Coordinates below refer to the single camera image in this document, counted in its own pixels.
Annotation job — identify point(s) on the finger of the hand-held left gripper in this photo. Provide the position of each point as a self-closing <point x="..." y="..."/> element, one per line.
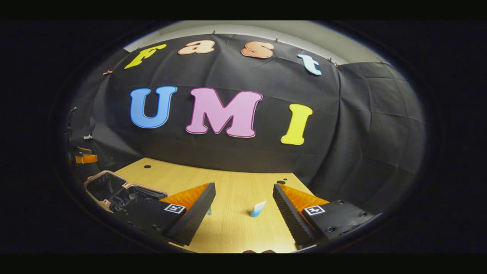
<point x="84" y="149"/>
<point x="86" y="159"/>

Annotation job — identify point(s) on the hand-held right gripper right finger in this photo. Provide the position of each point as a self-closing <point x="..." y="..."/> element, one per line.
<point x="289" y="217"/>

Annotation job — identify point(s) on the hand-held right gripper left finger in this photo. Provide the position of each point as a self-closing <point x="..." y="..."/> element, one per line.
<point x="194" y="213"/>

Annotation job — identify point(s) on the pink suitcase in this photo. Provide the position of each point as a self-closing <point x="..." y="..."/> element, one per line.
<point x="102" y="186"/>

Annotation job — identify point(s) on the blue and white skincare tube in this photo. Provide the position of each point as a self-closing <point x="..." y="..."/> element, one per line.
<point x="257" y="209"/>

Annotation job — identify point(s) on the black backdrop cloth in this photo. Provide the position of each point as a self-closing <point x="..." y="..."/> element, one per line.
<point x="361" y="133"/>

